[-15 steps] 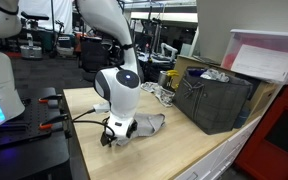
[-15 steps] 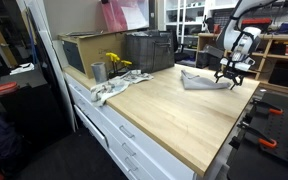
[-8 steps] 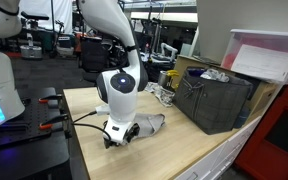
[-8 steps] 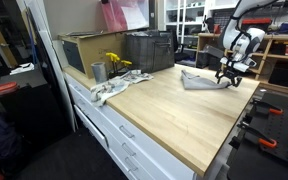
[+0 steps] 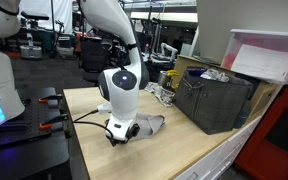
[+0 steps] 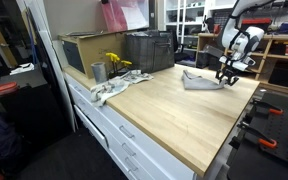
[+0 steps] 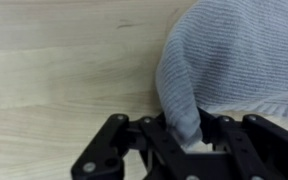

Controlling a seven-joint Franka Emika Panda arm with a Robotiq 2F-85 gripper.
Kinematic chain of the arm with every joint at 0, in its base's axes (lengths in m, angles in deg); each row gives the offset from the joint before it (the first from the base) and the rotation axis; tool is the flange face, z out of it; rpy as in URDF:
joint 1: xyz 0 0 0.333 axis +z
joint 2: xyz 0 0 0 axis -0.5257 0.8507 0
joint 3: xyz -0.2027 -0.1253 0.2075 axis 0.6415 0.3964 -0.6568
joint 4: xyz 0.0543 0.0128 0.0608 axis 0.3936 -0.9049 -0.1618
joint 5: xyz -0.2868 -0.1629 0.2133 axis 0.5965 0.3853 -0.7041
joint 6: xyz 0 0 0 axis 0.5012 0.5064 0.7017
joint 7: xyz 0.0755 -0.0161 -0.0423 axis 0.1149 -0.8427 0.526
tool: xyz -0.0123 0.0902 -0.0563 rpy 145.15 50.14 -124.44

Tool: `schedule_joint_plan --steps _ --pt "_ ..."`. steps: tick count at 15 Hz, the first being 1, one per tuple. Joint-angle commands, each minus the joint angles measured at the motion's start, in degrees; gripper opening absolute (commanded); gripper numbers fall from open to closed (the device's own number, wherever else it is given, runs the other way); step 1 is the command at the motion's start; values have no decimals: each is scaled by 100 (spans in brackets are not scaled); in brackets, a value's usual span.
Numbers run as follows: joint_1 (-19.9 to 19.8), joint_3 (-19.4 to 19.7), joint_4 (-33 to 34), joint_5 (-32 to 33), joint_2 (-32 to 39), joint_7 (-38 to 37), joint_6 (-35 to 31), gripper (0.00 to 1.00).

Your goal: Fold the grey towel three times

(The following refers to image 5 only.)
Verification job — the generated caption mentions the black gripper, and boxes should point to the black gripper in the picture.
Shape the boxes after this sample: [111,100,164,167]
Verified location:
[107,122,141,148]

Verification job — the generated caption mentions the grey towel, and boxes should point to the grey towel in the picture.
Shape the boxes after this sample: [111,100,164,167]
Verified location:
[130,113,166,140]

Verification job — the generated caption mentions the patterned white grey cloth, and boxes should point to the patterned white grey cloth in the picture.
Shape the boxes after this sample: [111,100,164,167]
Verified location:
[145,81,176,108]

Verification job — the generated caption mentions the grey metal cup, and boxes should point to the grey metal cup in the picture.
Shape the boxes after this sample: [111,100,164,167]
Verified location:
[157,70,171,89]

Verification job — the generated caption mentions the yellow artificial flowers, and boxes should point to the yellow artificial flowers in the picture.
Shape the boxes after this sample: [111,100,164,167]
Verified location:
[165,69,181,92]

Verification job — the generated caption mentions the dark grey storage crate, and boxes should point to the dark grey storage crate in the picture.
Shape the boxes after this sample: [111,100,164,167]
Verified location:
[172,67,254,136]

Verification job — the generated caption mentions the black office chair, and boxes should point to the black office chair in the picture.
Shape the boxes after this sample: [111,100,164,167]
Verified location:
[79,37,118,84]

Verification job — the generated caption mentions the white drawer cabinet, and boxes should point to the white drawer cabinet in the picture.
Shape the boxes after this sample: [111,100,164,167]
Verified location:
[175,116,262,180]

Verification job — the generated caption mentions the white cloth in bag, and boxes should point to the white cloth in bag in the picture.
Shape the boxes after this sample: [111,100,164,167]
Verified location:
[199,68,231,84]

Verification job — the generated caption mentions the black kick scooter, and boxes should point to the black kick scooter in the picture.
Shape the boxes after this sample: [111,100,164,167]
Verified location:
[48,19,75,58]

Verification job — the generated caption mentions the grey round floor device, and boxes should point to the grey round floor device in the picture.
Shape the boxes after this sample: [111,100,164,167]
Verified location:
[19,33,43,60]

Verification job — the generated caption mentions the red metal cabinet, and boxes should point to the red metal cabinet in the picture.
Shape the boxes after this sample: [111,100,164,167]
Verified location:
[233,63,288,180]

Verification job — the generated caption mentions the white backdrop curtain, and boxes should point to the white backdrop curtain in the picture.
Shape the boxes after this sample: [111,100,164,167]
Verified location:
[18,0,73,34]

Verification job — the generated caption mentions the white paper sheet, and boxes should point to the white paper sheet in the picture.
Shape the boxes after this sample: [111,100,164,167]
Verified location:
[230,44,288,83]

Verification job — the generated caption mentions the clear plastic storage bin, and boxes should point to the clear plastic storage bin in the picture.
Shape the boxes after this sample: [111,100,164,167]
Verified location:
[220,28,288,85]

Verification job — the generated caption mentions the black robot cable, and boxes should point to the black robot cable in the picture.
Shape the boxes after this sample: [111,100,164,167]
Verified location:
[72,109,116,140]

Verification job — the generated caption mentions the black clamp orange handle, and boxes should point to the black clamp orange handle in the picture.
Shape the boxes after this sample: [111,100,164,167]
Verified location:
[38,113,70,131]
[38,94,64,105]

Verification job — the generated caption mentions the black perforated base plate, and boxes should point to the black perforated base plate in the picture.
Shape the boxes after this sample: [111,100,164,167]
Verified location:
[0,87,68,151]

